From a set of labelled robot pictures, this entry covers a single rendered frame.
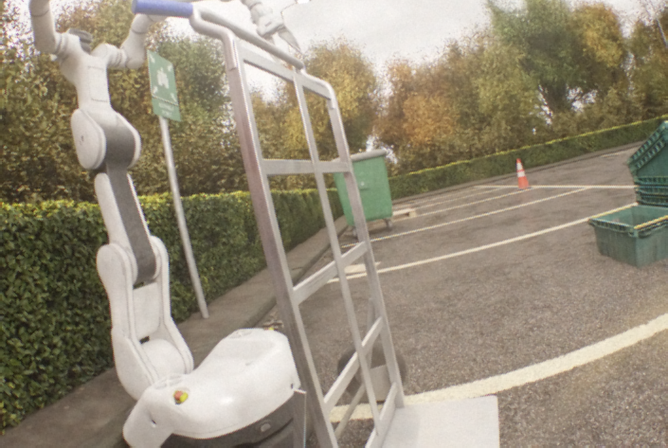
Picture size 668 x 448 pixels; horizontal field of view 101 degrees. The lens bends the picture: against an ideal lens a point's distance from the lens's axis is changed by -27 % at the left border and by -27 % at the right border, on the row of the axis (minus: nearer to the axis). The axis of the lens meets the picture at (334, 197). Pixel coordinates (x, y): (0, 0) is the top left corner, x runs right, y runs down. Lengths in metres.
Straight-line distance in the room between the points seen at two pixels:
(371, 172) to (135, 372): 5.50
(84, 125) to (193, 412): 0.97
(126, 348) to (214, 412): 0.47
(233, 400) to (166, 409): 0.19
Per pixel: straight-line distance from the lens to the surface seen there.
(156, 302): 1.43
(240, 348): 1.34
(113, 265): 1.28
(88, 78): 1.54
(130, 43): 1.70
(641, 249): 2.37
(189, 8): 0.83
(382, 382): 1.37
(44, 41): 1.49
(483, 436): 1.19
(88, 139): 1.36
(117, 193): 1.35
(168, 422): 1.11
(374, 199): 6.38
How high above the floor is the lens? 0.76
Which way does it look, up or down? level
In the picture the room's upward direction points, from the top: 13 degrees counter-clockwise
